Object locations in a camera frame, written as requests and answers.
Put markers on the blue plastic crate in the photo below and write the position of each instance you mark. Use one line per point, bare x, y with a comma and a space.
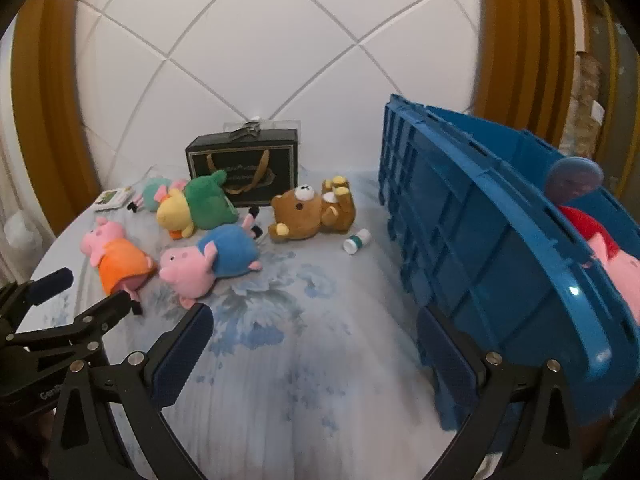
475, 240

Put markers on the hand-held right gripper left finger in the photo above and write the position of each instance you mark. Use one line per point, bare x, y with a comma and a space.
184, 357

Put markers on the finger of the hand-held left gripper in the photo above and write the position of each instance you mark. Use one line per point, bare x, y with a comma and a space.
106, 308
50, 282

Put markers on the white bottle green cap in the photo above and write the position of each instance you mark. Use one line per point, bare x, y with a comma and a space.
357, 242

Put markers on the wooden headboard post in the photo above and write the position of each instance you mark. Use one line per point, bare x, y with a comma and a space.
45, 85
525, 35

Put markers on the pig plush toy red dress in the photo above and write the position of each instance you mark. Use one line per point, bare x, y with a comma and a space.
620, 260

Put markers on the beige patterned fabric roll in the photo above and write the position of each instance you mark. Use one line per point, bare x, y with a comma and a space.
589, 90

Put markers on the brown bear plush toy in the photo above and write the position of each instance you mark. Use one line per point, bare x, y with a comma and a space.
305, 210

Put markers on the round blue grey object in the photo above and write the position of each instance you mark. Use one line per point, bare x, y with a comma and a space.
572, 177

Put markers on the pig plush toy orange dress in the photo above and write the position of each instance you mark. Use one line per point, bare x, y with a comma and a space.
117, 257

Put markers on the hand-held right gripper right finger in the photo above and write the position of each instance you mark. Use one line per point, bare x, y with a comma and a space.
450, 375

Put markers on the green and yellow plush toy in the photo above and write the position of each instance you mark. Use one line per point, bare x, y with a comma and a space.
210, 205

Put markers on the white padded headboard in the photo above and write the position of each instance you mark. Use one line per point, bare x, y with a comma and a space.
260, 35

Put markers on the pig plush toy blue dress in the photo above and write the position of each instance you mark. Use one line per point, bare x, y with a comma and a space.
227, 250

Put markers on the teal and pink plush toy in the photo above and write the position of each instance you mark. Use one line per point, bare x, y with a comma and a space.
152, 192

